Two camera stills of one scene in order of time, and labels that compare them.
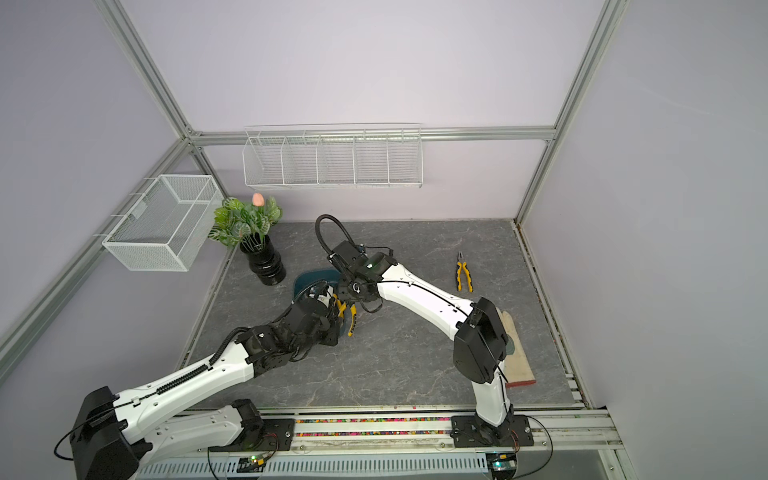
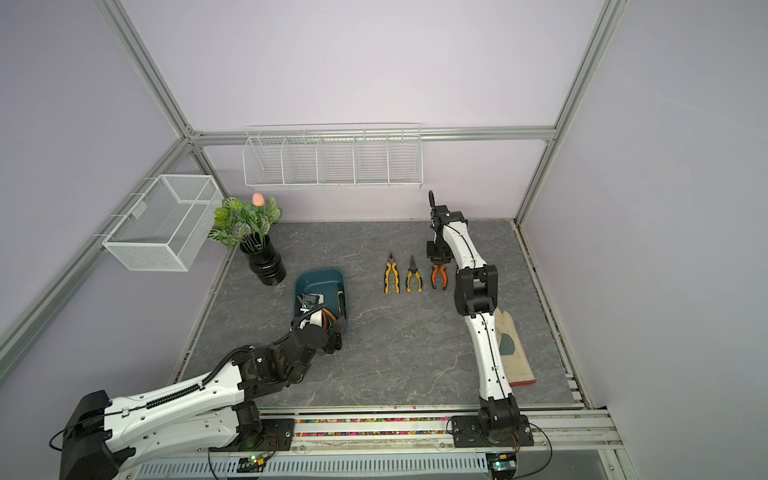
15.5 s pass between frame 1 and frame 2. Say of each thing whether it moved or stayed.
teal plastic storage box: stayed
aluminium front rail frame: stayed
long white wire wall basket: stayed
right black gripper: moved
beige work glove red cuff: stayed
